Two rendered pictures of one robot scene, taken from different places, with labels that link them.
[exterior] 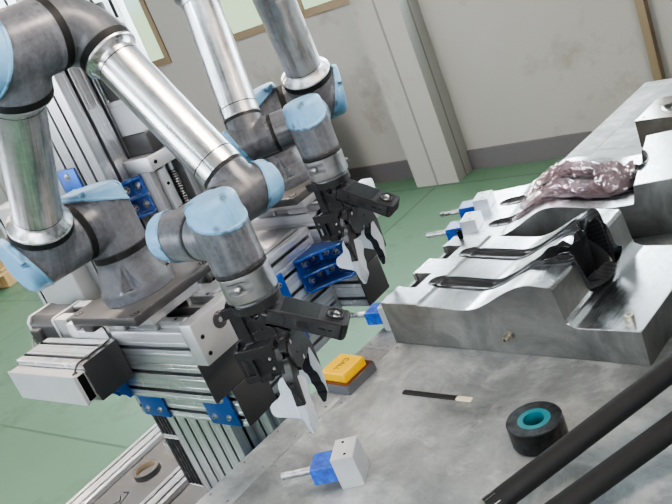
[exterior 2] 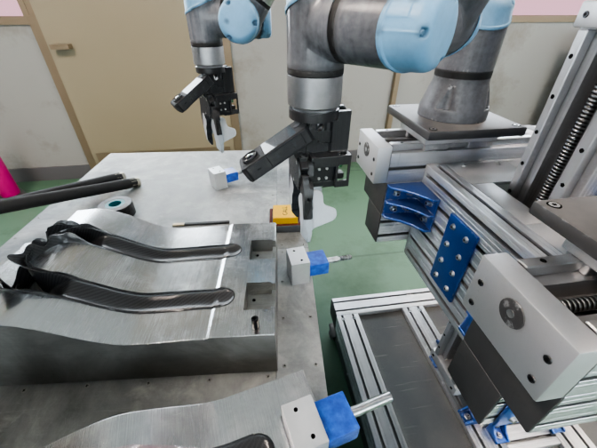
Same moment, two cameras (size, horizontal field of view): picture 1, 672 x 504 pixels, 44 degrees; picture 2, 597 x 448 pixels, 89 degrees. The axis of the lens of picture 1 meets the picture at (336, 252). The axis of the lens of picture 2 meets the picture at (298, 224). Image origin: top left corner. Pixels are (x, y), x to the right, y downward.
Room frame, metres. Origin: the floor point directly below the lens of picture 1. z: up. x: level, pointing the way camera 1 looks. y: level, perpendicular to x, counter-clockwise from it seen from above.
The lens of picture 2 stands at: (1.75, -0.41, 1.24)
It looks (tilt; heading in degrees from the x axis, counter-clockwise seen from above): 35 degrees down; 127
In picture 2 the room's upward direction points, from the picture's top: straight up
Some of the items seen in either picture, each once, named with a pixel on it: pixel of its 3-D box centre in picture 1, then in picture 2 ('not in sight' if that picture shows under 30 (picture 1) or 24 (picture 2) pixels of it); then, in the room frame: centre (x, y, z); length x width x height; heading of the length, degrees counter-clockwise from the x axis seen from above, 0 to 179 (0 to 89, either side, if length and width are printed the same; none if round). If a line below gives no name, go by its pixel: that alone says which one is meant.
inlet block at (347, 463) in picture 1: (320, 468); (232, 173); (1.08, 0.15, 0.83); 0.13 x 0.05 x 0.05; 72
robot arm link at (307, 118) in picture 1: (310, 127); (319, 23); (1.51, -0.04, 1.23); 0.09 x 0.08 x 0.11; 174
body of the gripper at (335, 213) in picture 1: (338, 205); (316, 148); (1.51, -0.04, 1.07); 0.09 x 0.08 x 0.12; 51
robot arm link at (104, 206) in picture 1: (100, 216); (472, 31); (1.59, 0.40, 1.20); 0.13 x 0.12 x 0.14; 130
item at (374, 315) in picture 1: (374, 313); (321, 261); (1.52, -0.02, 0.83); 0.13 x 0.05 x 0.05; 51
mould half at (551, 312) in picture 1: (532, 279); (126, 282); (1.31, -0.30, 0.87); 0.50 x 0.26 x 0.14; 40
